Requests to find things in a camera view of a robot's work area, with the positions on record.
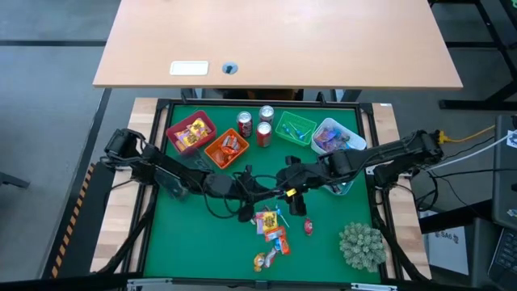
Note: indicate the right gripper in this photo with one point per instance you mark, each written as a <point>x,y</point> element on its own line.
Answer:
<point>303,178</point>

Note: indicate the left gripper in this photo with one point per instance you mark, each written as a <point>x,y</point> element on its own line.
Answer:
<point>220,186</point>

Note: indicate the Hershey's chocolate bar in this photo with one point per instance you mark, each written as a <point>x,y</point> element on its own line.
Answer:
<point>337,188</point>

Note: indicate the orange Reese's wrapper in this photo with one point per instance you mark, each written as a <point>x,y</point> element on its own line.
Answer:
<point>232,150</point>
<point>276,233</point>
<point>283,245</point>
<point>221,157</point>

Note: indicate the blue lollipop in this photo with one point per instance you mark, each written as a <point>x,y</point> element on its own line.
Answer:
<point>303,136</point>
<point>287,129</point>
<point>292,133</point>
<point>281,215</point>

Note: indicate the purple blue candy pack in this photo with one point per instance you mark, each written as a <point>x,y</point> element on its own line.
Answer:
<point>326,137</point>

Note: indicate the blue green candy pack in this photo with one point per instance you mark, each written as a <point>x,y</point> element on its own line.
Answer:
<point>342,139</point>

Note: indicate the yellow candy pack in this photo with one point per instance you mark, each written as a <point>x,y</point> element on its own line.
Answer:
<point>186,138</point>

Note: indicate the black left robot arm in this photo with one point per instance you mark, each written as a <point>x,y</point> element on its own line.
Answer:
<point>161,163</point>

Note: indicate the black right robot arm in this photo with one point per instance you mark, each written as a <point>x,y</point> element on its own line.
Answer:
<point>387,151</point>

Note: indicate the red round candy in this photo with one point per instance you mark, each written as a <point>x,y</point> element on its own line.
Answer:
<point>308,226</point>

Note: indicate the silver and red candy wrapper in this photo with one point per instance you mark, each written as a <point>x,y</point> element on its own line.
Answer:
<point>271,257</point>

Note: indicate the purple yellow Sour Patch pack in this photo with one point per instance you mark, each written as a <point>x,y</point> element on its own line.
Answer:
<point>267,221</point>

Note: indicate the teal plastic bin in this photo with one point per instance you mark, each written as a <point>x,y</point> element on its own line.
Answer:
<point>347,188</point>

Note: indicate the orange plastic basket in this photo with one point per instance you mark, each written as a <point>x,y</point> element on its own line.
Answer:
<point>212,151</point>

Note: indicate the orange-red soda can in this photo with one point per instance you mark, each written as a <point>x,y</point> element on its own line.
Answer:
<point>263,135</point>

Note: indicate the green plastic basket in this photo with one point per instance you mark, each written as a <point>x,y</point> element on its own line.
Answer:
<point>307,121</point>

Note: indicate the Coca-Cola can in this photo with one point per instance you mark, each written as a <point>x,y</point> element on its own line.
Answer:
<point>244,125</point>

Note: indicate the yellow wrapper with barcode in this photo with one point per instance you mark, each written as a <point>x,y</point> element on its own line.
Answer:
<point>259,262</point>

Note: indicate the smoky clear plastic bin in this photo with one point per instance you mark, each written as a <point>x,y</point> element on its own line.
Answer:
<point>174,191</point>

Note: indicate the white plastic bin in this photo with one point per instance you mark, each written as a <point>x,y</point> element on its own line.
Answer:
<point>357,141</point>

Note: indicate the red soda can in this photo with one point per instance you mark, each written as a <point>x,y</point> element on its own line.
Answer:
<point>266,114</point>

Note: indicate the pale green artificial plant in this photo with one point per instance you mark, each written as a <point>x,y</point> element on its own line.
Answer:
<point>362,246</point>

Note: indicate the light wooden side board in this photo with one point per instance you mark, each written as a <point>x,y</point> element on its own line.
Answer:
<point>121,226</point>
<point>408,242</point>

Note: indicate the light wooden desk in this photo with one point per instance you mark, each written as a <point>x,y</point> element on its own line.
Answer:
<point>282,40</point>

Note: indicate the white labelled box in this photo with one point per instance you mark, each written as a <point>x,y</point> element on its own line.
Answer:
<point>448,250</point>

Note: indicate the black yellow hazard tape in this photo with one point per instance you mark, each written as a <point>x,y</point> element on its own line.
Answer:
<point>76,212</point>

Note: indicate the black keyboard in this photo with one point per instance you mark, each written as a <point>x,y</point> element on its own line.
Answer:
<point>507,254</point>

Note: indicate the black furniture leg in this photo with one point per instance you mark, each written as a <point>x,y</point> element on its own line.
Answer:
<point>14,180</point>

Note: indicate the black aluminium table frame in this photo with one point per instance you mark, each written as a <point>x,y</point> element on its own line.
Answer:
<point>226,102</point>

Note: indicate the silver metal bracket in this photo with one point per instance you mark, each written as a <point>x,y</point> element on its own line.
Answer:
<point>373,287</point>
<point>149,283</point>

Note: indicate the black desk frame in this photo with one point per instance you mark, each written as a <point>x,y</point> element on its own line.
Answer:
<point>476,105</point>

